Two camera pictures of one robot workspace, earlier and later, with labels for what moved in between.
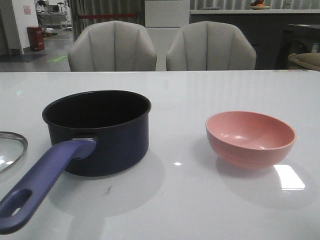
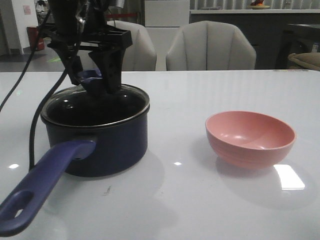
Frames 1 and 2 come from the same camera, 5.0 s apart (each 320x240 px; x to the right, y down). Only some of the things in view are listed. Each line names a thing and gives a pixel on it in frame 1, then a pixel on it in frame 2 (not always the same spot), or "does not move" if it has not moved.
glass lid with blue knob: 12,145 -> 75,107
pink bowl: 249,140 does not move
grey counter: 274,33 does not move
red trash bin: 36,38 does not move
